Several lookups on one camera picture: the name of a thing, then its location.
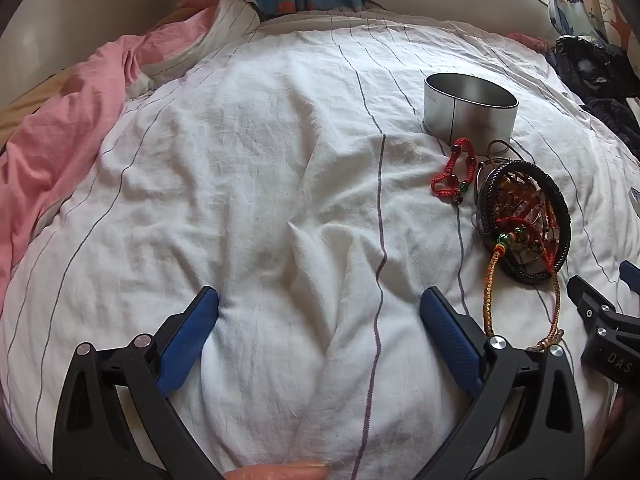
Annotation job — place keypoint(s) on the silver bangle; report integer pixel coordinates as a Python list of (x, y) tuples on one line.
[(481, 172)]

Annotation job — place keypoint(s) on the tan bed sheet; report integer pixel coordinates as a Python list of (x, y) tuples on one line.
[(30, 105)]

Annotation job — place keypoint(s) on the round metal tin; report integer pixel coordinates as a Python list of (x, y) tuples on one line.
[(465, 120)]

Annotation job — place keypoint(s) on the dark clothes pile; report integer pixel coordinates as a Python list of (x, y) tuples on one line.
[(590, 70)]

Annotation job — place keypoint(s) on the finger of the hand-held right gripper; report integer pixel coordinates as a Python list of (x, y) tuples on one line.
[(582, 292), (628, 273)]

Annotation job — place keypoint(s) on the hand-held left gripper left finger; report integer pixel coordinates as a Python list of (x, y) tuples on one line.
[(192, 330)]

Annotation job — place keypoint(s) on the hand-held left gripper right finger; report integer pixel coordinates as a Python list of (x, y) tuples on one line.
[(450, 335)]

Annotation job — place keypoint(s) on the beige headboard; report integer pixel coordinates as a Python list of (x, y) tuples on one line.
[(50, 25)]

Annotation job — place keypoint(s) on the metal tin lid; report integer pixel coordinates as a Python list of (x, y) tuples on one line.
[(636, 202)]

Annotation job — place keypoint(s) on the pink blanket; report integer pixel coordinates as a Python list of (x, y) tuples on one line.
[(60, 135)]

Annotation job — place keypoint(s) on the person's left hand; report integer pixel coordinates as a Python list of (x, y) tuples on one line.
[(275, 472)]

